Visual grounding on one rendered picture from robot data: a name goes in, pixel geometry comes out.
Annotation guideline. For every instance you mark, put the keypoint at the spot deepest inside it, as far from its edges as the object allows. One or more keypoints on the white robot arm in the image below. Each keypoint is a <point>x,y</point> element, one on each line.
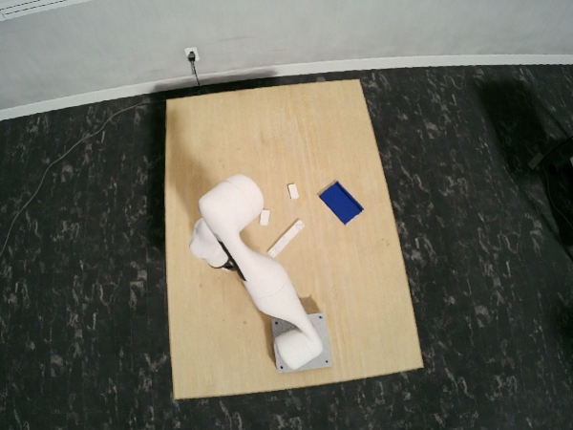
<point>226,210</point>

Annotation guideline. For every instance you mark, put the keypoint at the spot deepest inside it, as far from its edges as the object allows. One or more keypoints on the dark blue rectangular pad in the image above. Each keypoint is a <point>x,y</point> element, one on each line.
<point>341,203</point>

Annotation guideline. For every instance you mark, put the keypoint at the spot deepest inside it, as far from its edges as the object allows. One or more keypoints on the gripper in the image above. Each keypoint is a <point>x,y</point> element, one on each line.
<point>227,265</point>

